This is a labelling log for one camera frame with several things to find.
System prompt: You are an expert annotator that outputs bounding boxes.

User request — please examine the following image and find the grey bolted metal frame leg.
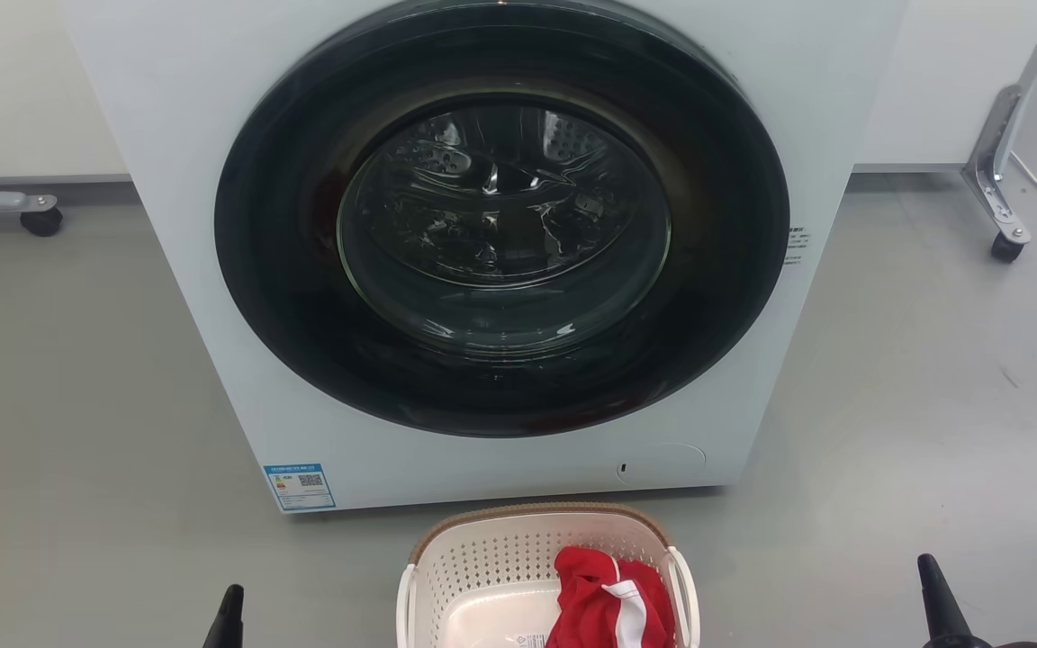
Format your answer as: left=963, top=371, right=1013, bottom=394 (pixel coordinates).
left=961, top=0, right=1037, bottom=246

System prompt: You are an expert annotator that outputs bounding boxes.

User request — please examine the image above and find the red and white garment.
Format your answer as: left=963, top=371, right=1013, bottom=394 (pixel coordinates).
left=545, top=545, right=675, bottom=648

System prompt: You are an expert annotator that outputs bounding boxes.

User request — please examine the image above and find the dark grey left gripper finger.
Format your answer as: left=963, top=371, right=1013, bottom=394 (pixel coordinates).
left=203, top=584, right=246, bottom=648

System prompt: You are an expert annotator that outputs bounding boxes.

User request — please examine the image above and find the round white filter cover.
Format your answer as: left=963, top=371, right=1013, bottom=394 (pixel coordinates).
left=615, top=442, right=708, bottom=486

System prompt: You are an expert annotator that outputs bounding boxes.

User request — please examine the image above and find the blue energy label sticker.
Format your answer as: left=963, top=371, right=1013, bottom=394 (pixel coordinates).
left=263, top=463, right=338, bottom=513

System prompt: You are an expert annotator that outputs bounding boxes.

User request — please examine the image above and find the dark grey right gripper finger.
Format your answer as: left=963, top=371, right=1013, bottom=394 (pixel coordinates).
left=917, top=553, right=978, bottom=648

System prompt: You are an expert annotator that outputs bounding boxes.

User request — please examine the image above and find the cream perforated laundry basket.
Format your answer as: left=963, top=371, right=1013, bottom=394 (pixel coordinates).
left=396, top=502, right=701, bottom=648

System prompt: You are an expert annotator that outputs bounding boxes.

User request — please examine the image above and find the white front-load washing machine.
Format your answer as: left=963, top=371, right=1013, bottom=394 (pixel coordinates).
left=59, top=0, right=912, bottom=515

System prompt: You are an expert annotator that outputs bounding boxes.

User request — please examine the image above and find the black round washer door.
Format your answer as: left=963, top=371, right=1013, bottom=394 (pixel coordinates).
left=214, top=0, right=790, bottom=439

